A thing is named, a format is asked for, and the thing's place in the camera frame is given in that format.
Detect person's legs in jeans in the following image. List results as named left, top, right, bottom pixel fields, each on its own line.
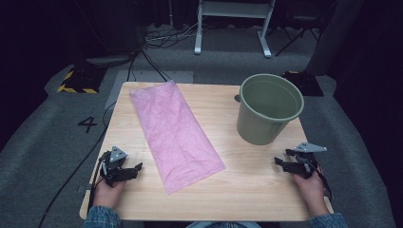
left=185, top=220, right=261, bottom=228

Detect green plastic bucket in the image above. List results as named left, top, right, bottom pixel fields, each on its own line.
left=235, top=73, right=305, bottom=146

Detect grey curtain column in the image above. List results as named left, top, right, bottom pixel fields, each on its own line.
left=304, top=0, right=366, bottom=77

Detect black tripod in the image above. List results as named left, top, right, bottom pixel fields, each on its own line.
left=273, top=17, right=321, bottom=58

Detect right hand-held gripper cable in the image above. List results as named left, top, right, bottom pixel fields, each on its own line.
left=315, top=163, right=335, bottom=202

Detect grey flat stand foot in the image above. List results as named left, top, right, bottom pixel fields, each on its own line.
left=85, top=54, right=133, bottom=68

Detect person's left hand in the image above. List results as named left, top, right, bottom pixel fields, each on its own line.
left=92, top=178, right=126, bottom=211

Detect person's right hand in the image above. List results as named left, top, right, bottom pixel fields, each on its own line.
left=291, top=170, right=331, bottom=219

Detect long black floor cable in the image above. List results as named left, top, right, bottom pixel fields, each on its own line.
left=37, top=47, right=174, bottom=228

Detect white metal stand frame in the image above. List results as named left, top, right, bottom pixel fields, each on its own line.
left=193, top=0, right=277, bottom=59

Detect hand-held gripper cable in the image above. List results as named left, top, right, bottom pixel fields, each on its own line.
left=86, top=154, right=106, bottom=217
left=315, top=163, right=335, bottom=202

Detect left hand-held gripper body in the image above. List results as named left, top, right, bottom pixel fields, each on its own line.
left=99, top=145, right=131, bottom=188

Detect left hand-held gripper cable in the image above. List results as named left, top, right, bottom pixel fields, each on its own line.
left=86, top=154, right=106, bottom=217

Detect pink plastic bag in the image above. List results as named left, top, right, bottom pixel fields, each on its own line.
left=128, top=79, right=227, bottom=196

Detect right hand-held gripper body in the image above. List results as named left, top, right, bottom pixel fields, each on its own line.
left=293, top=142, right=328, bottom=181

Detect bundle of floor cables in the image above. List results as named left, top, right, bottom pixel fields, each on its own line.
left=143, top=21, right=204, bottom=50

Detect black yellow striped stand base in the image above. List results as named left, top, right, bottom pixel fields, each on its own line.
left=57, top=66, right=107, bottom=95
left=281, top=70, right=325, bottom=97

